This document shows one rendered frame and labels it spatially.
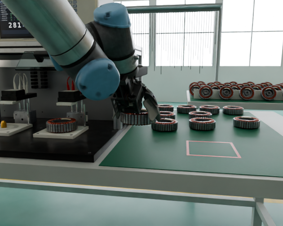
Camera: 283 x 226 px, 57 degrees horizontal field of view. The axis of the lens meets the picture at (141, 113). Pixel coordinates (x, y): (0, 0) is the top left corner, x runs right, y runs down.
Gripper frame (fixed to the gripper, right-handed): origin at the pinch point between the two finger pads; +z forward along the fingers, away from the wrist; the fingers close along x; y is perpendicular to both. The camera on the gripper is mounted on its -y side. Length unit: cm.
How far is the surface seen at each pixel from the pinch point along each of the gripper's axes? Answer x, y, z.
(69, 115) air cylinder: -36.1, -12.5, 14.3
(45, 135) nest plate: -33.8, 5.5, 6.4
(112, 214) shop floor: -42, -16, 114
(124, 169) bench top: 0.6, 18.4, 1.3
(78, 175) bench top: -11.8, 21.5, 2.0
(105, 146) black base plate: -10.8, 6.7, 7.5
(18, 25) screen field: -57, -31, -17
